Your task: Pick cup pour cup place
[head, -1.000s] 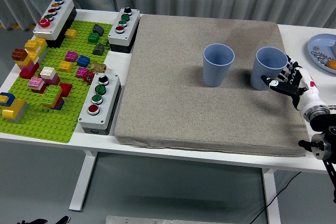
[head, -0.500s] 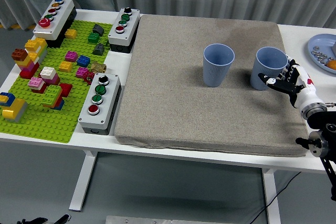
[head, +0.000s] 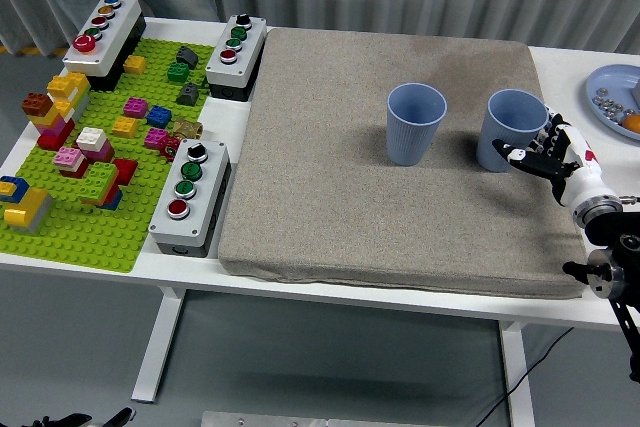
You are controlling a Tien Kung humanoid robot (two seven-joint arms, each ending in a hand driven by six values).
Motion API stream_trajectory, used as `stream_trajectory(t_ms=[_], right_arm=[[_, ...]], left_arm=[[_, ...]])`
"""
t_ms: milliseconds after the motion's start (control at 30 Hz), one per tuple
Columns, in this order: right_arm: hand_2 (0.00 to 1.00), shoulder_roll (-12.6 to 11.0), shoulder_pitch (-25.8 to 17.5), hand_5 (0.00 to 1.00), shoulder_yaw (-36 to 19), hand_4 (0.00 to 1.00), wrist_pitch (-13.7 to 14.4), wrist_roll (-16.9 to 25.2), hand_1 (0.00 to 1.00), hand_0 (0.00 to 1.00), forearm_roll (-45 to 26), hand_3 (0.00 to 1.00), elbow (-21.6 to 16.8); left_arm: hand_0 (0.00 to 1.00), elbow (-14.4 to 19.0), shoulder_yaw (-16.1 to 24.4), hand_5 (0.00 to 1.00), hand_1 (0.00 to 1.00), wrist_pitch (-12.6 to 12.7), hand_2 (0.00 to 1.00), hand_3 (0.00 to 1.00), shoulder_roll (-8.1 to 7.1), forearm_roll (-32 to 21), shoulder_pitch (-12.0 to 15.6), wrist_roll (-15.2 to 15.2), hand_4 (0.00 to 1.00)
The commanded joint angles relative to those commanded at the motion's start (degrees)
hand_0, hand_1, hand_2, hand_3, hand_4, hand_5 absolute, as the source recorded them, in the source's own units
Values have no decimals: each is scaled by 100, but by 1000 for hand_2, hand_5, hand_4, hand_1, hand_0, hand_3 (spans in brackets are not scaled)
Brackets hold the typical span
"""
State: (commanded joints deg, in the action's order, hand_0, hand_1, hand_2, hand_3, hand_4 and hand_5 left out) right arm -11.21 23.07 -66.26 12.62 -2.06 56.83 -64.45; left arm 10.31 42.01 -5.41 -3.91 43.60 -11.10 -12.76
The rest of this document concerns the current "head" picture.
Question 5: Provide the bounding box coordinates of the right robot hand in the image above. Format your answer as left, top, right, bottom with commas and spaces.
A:
492, 105, 617, 208

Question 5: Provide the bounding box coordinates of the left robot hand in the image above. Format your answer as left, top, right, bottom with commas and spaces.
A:
9, 406, 137, 427

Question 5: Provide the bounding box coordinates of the blue ribbed cup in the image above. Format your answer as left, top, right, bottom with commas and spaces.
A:
475, 89, 551, 174
387, 82, 448, 167

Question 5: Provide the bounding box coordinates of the blue plate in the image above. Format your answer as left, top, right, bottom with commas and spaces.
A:
585, 63, 640, 142

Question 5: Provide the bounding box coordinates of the white table leg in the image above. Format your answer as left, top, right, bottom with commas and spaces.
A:
497, 319, 537, 427
130, 285, 187, 404

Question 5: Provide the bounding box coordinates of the green brick baseplate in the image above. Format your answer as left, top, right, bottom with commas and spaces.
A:
0, 36, 217, 274

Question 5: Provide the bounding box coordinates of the blue yellow grey brick stack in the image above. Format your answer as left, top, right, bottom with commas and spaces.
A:
0, 175, 55, 235

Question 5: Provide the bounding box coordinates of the green topped brick stack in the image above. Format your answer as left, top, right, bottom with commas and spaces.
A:
77, 160, 124, 212

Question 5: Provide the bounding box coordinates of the four-button control box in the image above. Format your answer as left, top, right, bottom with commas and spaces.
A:
148, 138, 234, 259
204, 13, 268, 102

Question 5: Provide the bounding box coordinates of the grey-brown mat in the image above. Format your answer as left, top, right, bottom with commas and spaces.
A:
218, 26, 594, 301

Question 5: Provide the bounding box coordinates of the red toy brick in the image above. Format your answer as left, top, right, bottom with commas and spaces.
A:
112, 157, 140, 186

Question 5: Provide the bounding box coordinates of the pink and red brick stack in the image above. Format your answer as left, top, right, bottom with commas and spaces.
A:
53, 145, 90, 179

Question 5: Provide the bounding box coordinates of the white and pink brick stack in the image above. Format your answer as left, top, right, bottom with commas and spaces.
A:
76, 126, 116, 163

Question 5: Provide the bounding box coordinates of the magenta toy brick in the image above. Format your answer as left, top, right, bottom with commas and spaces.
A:
123, 96, 150, 120
143, 127, 170, 150

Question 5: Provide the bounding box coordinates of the yellow toy brick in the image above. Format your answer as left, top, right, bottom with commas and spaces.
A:
122, 54, 148, 76
111, 115, 140, 139

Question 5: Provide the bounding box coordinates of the multicolour brick tower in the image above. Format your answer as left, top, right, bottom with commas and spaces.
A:
21, 71, 92, 151

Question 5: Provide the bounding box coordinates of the blue toy brick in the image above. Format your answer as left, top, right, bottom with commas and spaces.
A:
146, 104, 174, 129

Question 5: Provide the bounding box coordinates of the grey sloped toy brick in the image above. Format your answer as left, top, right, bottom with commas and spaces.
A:
175, 81, 201, 107
175, 45, 200, 69

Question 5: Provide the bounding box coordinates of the green toy brick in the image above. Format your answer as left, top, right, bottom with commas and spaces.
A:
166, 60, 191, 84

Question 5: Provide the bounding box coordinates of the five-button control box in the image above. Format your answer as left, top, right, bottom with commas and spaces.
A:
62, 0, 147, 93

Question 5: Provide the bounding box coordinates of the black floor cable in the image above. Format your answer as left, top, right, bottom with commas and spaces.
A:
474, 326, 575, 427

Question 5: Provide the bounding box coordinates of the brass valve with red handle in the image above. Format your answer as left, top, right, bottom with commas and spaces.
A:
158, 116, 205, 162

